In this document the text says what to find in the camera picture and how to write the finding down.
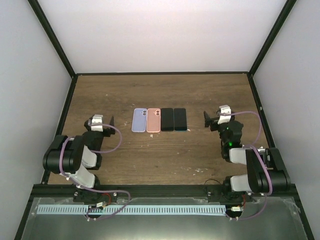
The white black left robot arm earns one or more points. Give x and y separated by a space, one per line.
74 157

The lilac phone case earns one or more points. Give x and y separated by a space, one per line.
139 120

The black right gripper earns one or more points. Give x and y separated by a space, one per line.
213 121

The black smartphone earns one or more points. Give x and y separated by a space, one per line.
167 120

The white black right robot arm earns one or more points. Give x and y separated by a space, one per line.
265 170

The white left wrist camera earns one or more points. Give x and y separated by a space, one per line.
96 123

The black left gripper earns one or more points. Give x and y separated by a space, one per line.
108 132

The light blue slotted cable duct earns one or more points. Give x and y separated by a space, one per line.
202 210

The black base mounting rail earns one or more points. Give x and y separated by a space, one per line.
210 192

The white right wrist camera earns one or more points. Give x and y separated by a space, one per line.
224 112

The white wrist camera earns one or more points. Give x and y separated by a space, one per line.
224 112
96 123

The black phone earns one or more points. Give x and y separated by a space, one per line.
180 119

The pink phone case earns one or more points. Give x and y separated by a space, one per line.
153 123

